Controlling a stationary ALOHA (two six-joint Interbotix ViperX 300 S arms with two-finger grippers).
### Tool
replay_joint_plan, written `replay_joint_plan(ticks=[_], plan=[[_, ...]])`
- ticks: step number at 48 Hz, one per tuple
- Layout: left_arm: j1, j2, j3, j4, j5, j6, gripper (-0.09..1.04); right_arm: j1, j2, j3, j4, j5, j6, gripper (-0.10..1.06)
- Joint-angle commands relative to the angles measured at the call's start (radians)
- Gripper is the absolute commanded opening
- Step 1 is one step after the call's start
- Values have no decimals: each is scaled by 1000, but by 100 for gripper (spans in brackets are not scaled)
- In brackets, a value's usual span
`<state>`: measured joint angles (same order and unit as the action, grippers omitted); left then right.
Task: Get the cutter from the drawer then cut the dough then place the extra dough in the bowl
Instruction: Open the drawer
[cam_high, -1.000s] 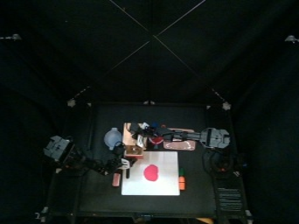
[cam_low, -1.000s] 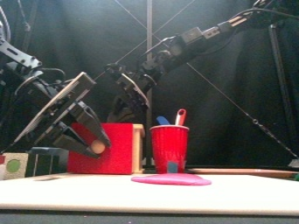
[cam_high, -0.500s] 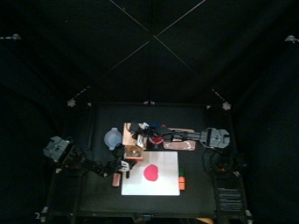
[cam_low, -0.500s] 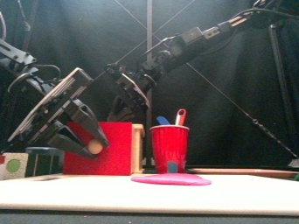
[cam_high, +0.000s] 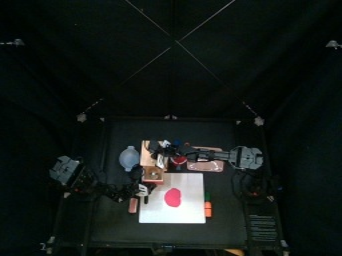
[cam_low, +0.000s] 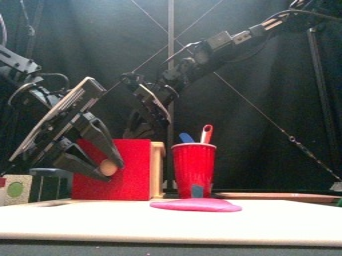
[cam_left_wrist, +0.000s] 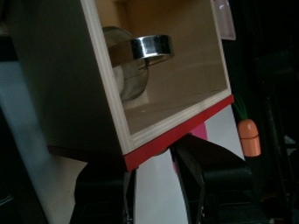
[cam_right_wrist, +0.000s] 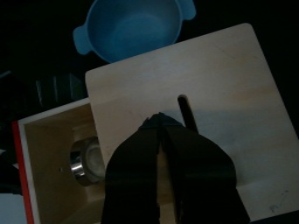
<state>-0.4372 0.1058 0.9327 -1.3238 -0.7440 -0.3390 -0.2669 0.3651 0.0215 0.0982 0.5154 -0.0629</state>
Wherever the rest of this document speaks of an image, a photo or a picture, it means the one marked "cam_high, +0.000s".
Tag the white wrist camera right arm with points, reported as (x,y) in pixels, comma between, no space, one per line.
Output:
(166,144)

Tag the pink rectangular tray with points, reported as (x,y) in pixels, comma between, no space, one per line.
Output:
(206,165)

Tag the red round plastic object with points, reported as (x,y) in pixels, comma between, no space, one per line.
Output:
(179,160)

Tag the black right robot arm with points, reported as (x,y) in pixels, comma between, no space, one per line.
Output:
(231,156)

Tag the white cutting board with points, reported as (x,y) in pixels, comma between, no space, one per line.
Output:
(178,210)

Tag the white text label sticker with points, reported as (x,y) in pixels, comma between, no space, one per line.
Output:
(262,227)

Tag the wooden drawer with knob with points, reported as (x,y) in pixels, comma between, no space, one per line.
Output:
(153,175)

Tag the pink rectangular block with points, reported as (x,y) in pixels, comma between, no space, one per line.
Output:
(133,205)

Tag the grey frame corner clamp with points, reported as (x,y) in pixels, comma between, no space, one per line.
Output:
(82,117)
(16,42)
(333,44)
(258,121)
(170,117)

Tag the red flat dough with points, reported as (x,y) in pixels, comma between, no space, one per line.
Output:
(173,197)

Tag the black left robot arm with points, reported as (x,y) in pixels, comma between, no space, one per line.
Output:
(74,175)

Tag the wooden drawer cabinet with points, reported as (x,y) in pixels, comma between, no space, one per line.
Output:
(146,159)

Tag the orange and green toy carrot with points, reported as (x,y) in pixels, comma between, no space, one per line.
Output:
(207,206)

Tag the blue-grey round bowl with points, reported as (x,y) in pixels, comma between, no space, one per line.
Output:
(129,158)

